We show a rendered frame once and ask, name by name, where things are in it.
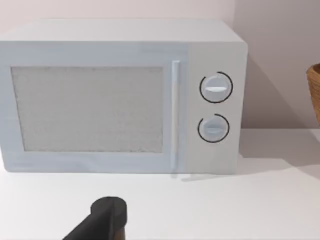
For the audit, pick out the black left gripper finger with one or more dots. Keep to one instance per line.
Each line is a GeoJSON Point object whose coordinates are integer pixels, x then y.
{"type": "Point", "coordinates": [105, 220]}

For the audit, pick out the pale microwave door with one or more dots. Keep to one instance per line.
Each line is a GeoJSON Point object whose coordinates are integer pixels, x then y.
{"type": "Point", "coordinates": [87, 160]}

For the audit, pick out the pale microwave oven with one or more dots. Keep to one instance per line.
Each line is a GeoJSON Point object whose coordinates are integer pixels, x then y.
{"type": "Point", "coordinates": [215, 160]}

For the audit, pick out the pale round microwave knob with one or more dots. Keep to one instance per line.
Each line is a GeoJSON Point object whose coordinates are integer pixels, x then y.
{"type": "Point", "coordinates": [215, 88]}
{"type": "Point", "coordinates": [213, 128]}

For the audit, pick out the brown woven basket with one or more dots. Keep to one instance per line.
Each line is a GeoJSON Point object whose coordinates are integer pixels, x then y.
{"type": "Point", "coordinates": [315, 95]}

